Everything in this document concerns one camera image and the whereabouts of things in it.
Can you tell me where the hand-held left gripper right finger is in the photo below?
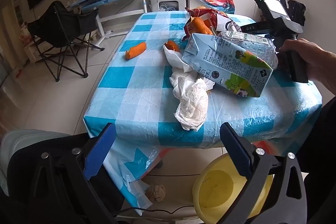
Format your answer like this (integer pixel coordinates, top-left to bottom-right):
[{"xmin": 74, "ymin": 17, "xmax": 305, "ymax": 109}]
[{"xmin": 218, "ymin": 122, "xmax": 311, "ymax": 224}]

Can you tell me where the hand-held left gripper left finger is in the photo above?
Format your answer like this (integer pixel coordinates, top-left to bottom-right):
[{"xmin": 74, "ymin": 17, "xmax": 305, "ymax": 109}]
[{"xmin": 26, "ymin": 123, "xmax": 124, "ymax": 224}]

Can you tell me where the clear plastic bottle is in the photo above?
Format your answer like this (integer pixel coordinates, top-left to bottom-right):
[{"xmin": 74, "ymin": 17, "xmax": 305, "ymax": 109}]
[{"xmin": 217, "ymin": 30, "xmax": 279, "ymax": 69}]

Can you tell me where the yellow plastic basin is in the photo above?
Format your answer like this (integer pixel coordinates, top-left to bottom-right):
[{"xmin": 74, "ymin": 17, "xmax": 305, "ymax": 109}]
[{"xmin": 192, "ymin": 154, "xmax": 273, "ymax": 224}]

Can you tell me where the white tissue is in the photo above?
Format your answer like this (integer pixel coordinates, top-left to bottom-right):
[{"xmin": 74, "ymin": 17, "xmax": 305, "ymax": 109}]
[
  {"xmin": 174, "ymin": 80, "xmax": 210, "ymax": 132},
  {"xmin": 169, "ymin": 70, "xmax": 216, "ymax": 98},
  {"xmin": 163, "ymin": 44, "xmax": 196, "ymax": 74}
]

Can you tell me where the blue green milk carton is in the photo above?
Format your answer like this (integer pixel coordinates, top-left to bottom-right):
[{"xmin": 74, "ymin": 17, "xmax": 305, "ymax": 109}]
[{"xmin": 182, "ymin": 33, "xmax": 273, "ymax": 98}]

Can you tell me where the person's right hand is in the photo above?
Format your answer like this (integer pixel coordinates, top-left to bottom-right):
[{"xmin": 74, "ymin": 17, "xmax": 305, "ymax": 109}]
[{"xmin": 279, "ymin": 38, "xmax": 336, "ymax": 96}]

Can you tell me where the red white snack bag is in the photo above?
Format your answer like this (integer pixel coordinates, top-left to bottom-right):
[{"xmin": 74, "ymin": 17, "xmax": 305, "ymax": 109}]
[{"xmin": 183, "ymin": 7, "xmax": 247, "ymax": 42}]

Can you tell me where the crumpled pinkish paper ball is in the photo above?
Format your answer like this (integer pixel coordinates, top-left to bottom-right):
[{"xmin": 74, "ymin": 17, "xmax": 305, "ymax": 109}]
[{"xmin": 146, "ymin": 183, "xmax": 167, "ymax": 203}]

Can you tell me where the blue checked plastic tablecloth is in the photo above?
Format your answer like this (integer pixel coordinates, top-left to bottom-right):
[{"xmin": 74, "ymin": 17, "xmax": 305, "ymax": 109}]
[{"xmin": 83, "ymin": 11, "xmax": 323, "ymax": 210}]

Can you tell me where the person's dark clothing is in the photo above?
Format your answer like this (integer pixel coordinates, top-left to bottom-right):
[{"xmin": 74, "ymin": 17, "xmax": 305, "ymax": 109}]
[{"xmin": 297, "ymin": 102, "xmax": 336, "ymax": 224}]

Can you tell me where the white low television stand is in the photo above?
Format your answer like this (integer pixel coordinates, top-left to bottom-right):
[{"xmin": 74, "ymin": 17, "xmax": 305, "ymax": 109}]
[{"xmin": 22, "ymin": 22, "xmax": 40, "ymax": 64}]

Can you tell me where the black folding camp chair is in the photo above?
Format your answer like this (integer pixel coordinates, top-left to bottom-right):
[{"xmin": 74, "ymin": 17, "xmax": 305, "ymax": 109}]
[{"xmin": 28, "ymin": 0, "xmax": 105, "ymax": 82}]

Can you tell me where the black cable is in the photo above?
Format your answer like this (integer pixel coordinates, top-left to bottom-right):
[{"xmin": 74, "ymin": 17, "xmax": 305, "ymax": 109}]
[{"xmin": 115, "ymin": 205, "xmax": 196, "ymax": 217}]

